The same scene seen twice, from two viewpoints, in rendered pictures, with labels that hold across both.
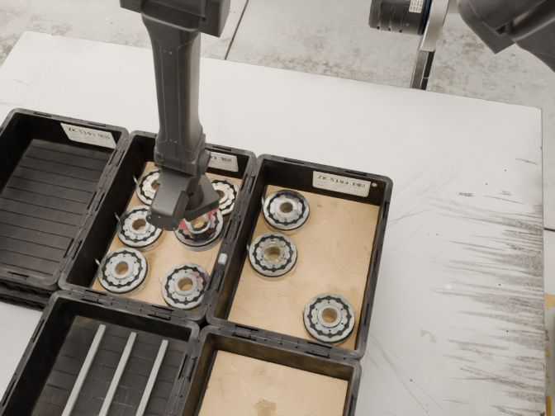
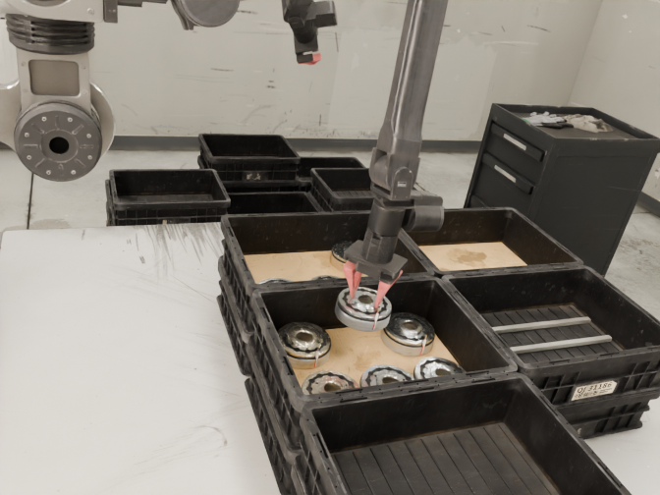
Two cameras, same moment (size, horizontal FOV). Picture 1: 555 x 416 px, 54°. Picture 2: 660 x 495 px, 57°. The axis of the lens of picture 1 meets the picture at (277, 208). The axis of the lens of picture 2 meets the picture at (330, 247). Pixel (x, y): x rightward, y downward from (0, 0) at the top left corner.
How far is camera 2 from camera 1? 1.53 m
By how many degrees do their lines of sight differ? 83
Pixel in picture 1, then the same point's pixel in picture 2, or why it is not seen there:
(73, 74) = not seen: outside the picture
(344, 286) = (315, 260)
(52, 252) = (485, 467)
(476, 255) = (205, 249)
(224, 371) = not seen: hidden behind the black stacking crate
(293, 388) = not seen: hidden behind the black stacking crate
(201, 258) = (370, 342)
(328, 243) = (286, 274)
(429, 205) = (168, 276)
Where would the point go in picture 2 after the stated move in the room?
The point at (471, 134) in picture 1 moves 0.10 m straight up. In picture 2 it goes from (59, 263) to (56, 228)
